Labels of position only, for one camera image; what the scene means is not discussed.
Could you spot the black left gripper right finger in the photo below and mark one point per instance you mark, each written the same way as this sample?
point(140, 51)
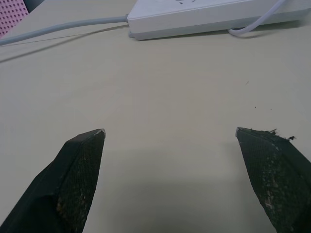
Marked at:
point(272, 179)

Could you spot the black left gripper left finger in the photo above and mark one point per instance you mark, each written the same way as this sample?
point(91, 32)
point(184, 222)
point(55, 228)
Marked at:
point(73, 179)

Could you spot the white power strip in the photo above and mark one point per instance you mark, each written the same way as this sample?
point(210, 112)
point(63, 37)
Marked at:
point(194, 17)

